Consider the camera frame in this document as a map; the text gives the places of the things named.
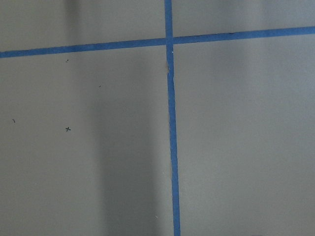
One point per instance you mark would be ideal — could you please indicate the blue tape grid lines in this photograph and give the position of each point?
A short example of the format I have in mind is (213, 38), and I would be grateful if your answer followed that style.
(157, 117)

